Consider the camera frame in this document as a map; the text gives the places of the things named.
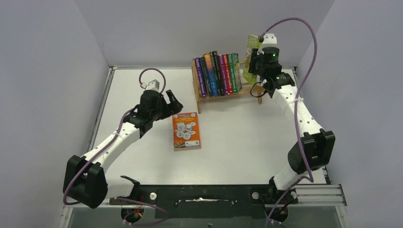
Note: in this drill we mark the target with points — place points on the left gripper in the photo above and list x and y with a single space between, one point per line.
175 107

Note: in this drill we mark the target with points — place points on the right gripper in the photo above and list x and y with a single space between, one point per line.
254 62

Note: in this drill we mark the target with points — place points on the lime green Treehouse book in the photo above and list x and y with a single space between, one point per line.
253 42

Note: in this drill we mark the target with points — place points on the wooden book rack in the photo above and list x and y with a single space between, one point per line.
246 89

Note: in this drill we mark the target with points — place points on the orange Treehouse book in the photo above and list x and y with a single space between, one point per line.
186 132

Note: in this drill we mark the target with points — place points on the red Treehouse book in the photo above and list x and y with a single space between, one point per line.
227 69

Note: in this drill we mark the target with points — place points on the magenta Treehouse book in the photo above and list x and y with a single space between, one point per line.
223 74

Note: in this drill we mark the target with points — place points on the dark green book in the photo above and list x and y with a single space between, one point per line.
215 72

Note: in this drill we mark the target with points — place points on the purple comic book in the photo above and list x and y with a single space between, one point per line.
200 77

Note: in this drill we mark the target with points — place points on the black Moon and Sixpence book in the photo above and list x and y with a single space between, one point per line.
220 74

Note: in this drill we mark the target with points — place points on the Little Women book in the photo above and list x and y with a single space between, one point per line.
206 77

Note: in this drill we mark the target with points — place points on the Jane Eyre book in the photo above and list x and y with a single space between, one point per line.
211 73

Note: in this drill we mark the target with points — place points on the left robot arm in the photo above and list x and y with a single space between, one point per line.
85 178

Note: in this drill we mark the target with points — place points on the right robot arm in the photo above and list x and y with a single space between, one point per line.
314 145

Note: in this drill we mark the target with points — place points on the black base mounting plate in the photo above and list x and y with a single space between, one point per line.
210 201

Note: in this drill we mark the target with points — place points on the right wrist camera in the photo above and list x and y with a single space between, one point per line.
267 40

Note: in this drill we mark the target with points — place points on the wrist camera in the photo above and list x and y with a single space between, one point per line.
267 40
153 85

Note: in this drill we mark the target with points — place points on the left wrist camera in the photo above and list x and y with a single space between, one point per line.
153 85

